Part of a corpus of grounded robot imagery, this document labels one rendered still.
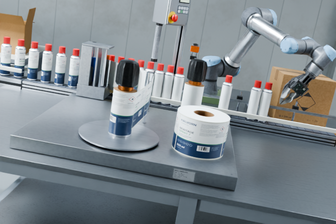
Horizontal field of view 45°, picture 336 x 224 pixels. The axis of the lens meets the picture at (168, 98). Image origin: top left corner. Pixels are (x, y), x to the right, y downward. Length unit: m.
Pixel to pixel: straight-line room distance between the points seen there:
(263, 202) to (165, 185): 0.33
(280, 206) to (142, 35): 3.34
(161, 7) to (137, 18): 2.40
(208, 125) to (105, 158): 0.38
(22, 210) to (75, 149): 0.96
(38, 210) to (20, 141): 0.89
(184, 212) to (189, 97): 0.57
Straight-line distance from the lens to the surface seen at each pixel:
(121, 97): 1.50
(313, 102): 2.38
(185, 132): 1.48
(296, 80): 2.08
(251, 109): 2.12
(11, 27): 3.47
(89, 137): 1.51
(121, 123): 1.52
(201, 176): 1.41
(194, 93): 1.79
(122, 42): 4.53
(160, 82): 2.10
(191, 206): 1.41
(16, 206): 2.39
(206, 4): 4.49
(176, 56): 2.21
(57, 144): 1.47
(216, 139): 1.48
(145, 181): 1.37
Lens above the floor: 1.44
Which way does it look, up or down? 14 degrees down
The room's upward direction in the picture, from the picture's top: 9 degrees clockwise
